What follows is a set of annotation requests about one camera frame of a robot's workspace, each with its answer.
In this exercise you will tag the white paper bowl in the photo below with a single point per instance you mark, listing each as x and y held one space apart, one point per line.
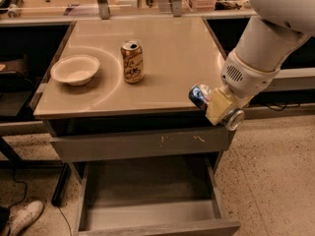
75 70

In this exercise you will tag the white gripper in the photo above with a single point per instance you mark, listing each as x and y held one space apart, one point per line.
244 78

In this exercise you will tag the grey drawer cabinet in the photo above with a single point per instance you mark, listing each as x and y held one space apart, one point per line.
178 53

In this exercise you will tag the closed top drawer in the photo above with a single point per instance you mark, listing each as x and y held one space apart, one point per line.
142 144

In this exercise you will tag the black tool on bench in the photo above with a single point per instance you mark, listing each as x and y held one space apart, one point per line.
13 8

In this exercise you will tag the open middle drawer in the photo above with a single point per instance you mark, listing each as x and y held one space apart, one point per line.
154 196

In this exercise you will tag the gold soda can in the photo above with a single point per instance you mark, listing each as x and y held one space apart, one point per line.
133 63

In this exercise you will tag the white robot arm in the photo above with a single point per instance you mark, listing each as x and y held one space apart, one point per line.
277 29

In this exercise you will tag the white sneaker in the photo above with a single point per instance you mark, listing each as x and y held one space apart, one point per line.
13 225

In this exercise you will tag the blue silver redbull can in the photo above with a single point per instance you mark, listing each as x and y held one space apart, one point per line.
199 96

